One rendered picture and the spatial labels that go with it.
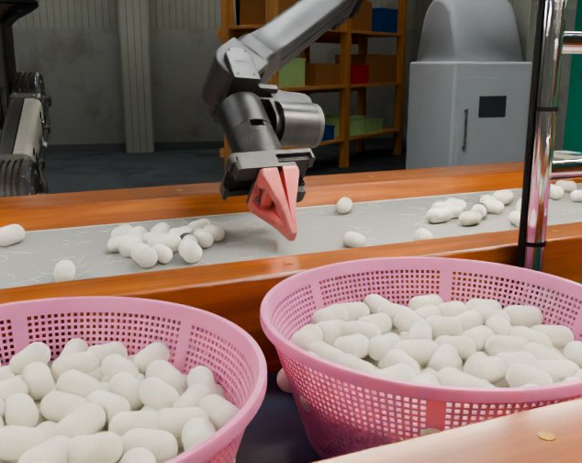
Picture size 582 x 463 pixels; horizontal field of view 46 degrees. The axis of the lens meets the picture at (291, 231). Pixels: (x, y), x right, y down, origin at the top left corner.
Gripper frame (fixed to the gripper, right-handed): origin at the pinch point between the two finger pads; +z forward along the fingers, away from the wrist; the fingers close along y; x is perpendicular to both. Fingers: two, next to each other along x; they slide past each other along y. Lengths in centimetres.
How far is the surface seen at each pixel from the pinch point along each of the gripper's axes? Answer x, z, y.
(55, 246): 10.0, -9.0, -23.3
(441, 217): 3.9, -2.3, 23.1
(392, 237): 2.6, 0.7, 13.8
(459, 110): 210, -235, 268
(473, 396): -25.0, 30.4, -7.1
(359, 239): -0.7, 2.7, 7.1
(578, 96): 12, -32, 75
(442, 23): 183, -294, 273
